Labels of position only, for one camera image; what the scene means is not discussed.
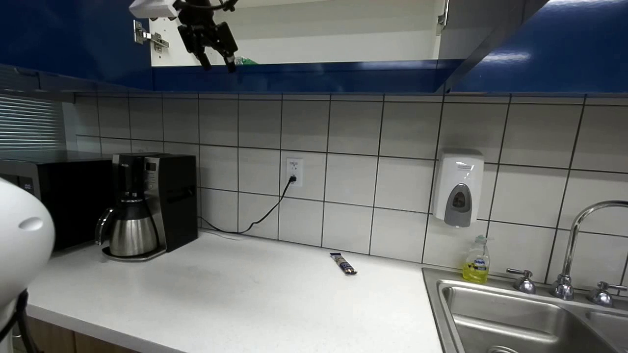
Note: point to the white wall outlet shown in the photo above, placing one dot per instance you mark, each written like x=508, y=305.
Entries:
x=296, y=168

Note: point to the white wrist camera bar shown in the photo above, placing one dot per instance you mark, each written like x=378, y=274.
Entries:
x=152, y=9

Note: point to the blue upper cabinet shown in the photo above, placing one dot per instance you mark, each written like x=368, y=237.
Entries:
x=392, y=48

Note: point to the yellow dish soap bottle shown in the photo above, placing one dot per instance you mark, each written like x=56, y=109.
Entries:
x=476, y=264

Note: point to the green snack bar packet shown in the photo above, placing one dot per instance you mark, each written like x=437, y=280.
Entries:
x=247, y=62

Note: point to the white soap dispenser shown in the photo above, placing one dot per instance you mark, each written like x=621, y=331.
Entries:
x=458, y=189

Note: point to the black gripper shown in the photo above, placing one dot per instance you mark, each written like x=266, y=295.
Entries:
x=199, y=31

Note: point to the open cabinet door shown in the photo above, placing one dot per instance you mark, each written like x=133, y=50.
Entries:
x=470, y=31

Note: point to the wooden lower cabinet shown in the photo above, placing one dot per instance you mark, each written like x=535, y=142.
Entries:
x=58, y=340

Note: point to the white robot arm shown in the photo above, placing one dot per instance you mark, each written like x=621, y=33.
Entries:
x=78, y=46

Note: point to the stainless steel sink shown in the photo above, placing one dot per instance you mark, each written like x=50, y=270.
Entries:
x=496, y=319

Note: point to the steel coffee carafe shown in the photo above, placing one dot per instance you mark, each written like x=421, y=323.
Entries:
x=129, y=229

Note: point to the black coffee maker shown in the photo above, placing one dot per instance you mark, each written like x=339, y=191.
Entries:
x=170, y=187

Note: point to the black microwave oven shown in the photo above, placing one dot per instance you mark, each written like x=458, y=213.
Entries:
x=76, y=193

